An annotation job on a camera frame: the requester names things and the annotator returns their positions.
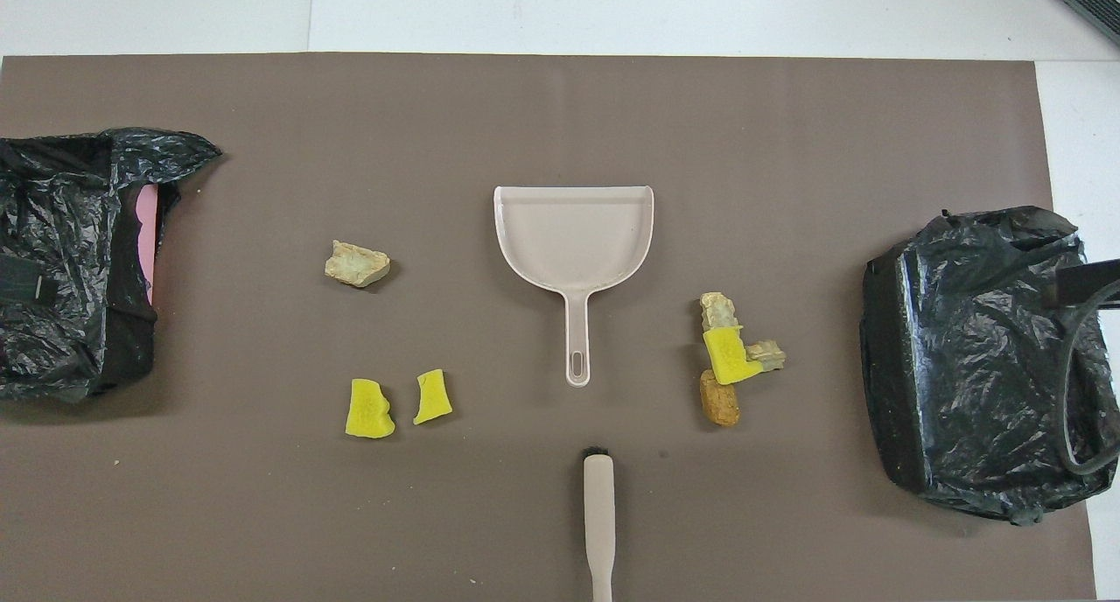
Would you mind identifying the beige plastic dustpan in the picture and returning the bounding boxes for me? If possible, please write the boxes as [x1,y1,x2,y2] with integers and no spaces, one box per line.
[493,185,655,388]

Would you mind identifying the small yellow sponge piece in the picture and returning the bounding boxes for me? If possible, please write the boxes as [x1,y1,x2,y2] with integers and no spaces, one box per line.
[412,368,454,426]

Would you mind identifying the L-shaped yellow sponge piece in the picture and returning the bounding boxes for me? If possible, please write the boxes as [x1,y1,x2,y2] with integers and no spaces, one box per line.
[703,325,765,386]

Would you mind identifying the brown round cookie piece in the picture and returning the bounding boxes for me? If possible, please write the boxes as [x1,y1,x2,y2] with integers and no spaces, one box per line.
[699,369,741,428]

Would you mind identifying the croissant-shaped foam piece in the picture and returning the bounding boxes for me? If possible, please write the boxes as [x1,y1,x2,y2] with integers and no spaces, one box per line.
[324,240,392,289]

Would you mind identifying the beige hand brush black bristles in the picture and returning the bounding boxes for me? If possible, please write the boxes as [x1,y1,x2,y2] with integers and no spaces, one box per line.
[582,445,617,602]

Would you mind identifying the small beige foam chunk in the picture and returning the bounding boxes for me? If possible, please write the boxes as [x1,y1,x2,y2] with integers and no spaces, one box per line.
[745,339,788,373]

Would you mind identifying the large yellow sponge piece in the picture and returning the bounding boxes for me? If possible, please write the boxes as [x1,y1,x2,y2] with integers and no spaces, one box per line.
[345,378,396,439]

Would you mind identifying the bin wrapped in black bag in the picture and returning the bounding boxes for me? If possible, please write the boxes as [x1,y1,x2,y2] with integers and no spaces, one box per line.
[860,206,1120,526]

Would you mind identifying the pink bin with black bag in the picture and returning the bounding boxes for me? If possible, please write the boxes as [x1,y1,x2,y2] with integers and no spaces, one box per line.
[0,128,223,403]

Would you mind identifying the brown table mat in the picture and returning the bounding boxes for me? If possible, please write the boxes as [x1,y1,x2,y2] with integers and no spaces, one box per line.
[0,52,1099,602]

